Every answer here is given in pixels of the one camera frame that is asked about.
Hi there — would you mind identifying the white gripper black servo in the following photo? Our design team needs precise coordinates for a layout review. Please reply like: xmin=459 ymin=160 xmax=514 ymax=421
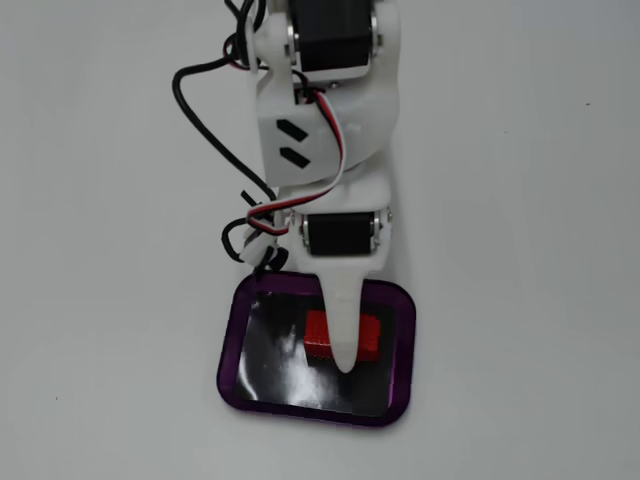
xmin=278 ymin=171 xmax=395 ymax=375

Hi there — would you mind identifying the red cube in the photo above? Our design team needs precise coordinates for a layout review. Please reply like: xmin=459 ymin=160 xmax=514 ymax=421
xmin=303 ymin=309 xmax=382 ymax=362

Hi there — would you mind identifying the black glossy tray liner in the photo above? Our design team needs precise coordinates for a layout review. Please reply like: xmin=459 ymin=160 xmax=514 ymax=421
xmin=234 ymin=292 xmax=399 ymax=419

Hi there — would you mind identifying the purple metal tray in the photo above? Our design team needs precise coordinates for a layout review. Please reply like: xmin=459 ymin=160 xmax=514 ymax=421
xmin=215 ymin=272 xmax=418 ymax=429

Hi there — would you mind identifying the red white black servo wire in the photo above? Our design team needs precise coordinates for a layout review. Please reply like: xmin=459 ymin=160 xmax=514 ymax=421
xmin=239 ymin=84 xmax=350 ymax=266

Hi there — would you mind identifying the thick black cable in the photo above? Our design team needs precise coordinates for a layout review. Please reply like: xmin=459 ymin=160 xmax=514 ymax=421
xmin=172 ymin=0 xmax=290 ymax=281

